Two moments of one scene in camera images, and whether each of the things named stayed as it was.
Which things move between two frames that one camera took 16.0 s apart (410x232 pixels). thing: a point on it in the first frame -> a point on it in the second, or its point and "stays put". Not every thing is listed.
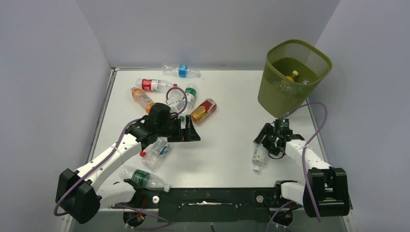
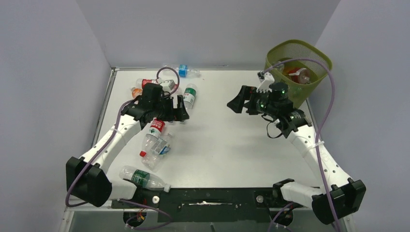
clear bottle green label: (188, 100) stays put
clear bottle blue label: (183, 70) stays put
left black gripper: (181, 134) -> (178, 114)
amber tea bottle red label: (204, 109) -> (300, 76)
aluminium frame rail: (65, 219) stays put
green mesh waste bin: (292, 69) stays put
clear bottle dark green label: (144, 179) stays put
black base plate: (226, 205) stays put
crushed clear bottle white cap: (154, 152) stays put
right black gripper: (268, 130) -> (237, 104)
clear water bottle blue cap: (259, 157) -> (280, 67)
